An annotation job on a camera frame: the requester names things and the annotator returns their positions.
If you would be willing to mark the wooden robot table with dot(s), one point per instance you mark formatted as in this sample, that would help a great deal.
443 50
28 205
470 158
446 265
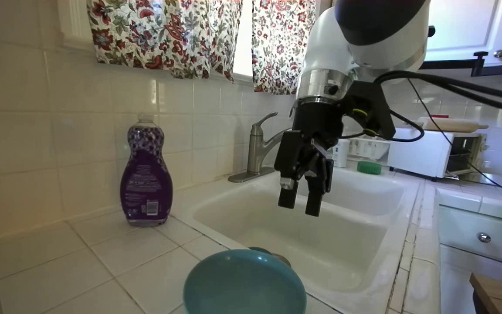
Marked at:
491 296

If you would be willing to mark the white drawer front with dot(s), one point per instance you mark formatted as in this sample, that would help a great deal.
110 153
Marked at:
483 232

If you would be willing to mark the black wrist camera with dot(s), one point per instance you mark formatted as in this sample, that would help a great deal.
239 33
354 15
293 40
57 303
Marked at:
373 109

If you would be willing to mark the white double kitchen sink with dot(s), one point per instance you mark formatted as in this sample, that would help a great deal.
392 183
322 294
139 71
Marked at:
343 244

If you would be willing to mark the white countertop appliance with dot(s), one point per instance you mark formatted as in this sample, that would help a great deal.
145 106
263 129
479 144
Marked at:
418 153

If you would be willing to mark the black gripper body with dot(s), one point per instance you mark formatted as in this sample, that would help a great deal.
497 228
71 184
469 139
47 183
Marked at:
317 118

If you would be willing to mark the round metal drawer knob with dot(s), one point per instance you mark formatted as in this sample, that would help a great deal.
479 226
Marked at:
483 237

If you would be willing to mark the blue plastic bowl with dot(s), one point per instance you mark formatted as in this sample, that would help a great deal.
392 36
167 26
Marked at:
244 284

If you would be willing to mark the green sponge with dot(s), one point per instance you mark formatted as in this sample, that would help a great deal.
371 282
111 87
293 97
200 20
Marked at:
369 167

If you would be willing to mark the wooden board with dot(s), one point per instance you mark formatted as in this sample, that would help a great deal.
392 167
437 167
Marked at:
453 125

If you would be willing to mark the white upper cabinet doors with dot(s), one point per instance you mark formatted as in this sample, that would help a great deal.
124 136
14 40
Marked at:
477 26

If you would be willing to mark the floral curtain panel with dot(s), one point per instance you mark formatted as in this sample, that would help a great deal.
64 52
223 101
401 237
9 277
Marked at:
282 45
169 34

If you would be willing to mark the purple dish soap bottle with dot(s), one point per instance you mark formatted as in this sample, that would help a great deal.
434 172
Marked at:
145 179

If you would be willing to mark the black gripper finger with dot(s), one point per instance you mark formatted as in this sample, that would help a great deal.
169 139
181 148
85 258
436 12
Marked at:
319 174
287 167

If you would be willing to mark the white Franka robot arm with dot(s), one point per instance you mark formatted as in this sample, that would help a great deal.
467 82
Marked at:
366 40

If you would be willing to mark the brushed metal faucet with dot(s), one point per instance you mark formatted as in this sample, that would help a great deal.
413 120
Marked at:
258 148

